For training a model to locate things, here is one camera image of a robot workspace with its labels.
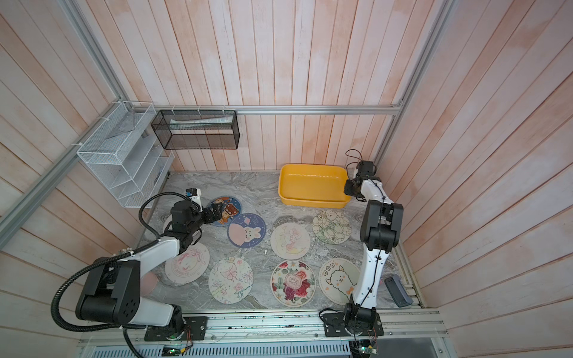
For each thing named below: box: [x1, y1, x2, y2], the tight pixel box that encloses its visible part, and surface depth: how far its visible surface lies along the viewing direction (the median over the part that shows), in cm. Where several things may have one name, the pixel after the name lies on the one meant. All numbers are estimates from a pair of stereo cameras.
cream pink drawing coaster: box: [270, 222, 312, 261], surface depth 97 cm
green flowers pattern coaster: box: [311, 210, 352, 245], surface depth 100 cm
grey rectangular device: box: [384, 275, 415, 308], surface depth 80 cm
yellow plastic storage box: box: [278, 164, 351, 209], surface depth 116 cm
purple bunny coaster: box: [227, 212, 267, 249], surface depth 100 cm
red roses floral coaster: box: [270, 259, 317, 309], surface depth 85 cm
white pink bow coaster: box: [164, 242, 211, 285], surface depth 88 cm
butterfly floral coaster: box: [208, 256, 254, 305], surface depth 86 cm
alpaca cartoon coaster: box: [317, 258, 361, 306], surface depth 85 cm
